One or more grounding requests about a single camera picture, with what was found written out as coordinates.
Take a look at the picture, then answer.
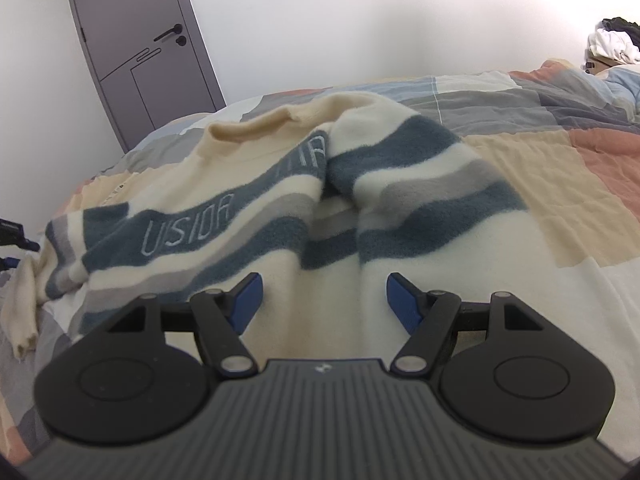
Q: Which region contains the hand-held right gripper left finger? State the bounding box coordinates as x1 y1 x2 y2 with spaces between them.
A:
106 272 264 379

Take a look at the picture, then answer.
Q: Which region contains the grey door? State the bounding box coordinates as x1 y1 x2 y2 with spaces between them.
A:
62 0 226 153

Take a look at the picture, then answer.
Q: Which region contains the patchwork quilt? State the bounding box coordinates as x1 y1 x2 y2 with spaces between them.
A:
0 60 640 471

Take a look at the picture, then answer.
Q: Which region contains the white and navy sock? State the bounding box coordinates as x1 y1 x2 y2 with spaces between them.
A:
0 91 618 441

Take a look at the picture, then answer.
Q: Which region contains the brown cardboard box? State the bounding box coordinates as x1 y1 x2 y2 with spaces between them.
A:
583 55 624 77

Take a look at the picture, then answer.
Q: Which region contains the white cloth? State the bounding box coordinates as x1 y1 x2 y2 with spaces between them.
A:
587 27 640 67

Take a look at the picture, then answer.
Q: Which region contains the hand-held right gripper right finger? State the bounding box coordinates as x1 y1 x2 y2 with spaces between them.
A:
386 272 547 379

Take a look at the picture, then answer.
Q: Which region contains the black cloth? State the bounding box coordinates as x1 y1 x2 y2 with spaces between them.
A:
602 16 640 54

